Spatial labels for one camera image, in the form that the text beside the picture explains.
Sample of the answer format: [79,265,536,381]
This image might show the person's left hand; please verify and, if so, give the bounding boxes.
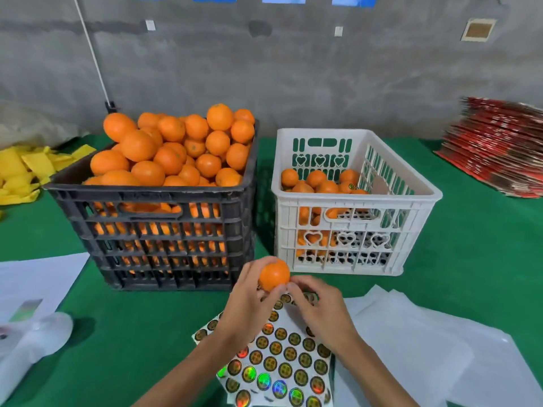
[216,256,290,353]

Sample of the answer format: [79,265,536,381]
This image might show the pile of oranges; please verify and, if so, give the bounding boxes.
[82,103,256,272]

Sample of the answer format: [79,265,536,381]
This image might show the holographic sticker sheet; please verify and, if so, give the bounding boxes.
[192,292,334,407]

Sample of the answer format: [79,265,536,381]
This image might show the green felt table cover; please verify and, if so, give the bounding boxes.
[0,135,543,407]

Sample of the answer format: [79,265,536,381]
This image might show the pile of yellow bags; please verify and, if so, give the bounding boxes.
[0,144,97,207]

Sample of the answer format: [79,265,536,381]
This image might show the white backing sheet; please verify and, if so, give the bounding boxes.
[424,313,543,407]
[335,285,476,407]

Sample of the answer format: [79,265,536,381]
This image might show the beige woven sack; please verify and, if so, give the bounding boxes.
[0,101,90,149]

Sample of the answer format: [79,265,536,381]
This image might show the single orange fruit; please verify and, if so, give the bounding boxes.
[258,259,291,292]

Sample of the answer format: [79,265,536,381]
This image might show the white plastic crate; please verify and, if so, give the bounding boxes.
[271,128,444,277]

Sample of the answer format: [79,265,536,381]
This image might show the white printed paper sheet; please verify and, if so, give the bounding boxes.
[0,252,90,323]

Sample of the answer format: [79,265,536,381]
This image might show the person's left forearm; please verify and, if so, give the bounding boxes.
[134,330,247,407]

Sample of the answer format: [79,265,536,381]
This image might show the person's right hand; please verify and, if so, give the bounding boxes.
[287,275,361,357]

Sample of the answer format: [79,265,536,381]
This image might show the person's right forearm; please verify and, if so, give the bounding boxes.
[335,339,421,407]

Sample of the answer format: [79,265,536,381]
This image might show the stack of red cardboard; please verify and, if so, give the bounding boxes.
[433,97,543,200]

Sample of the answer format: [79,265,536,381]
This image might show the heap of labelled oranges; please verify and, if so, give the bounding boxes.
[281,168,370,251]

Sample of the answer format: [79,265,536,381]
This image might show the beige wall plate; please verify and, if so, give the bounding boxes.
[462,18,497,42]

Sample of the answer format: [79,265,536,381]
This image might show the black plastic crate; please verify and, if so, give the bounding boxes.
[45,123,260,292]

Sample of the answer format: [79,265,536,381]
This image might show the white pole with black base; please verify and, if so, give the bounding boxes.
[72,0,118,114]

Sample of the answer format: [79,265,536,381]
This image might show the white handheld controller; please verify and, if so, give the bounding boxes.
[0,311,74,404]

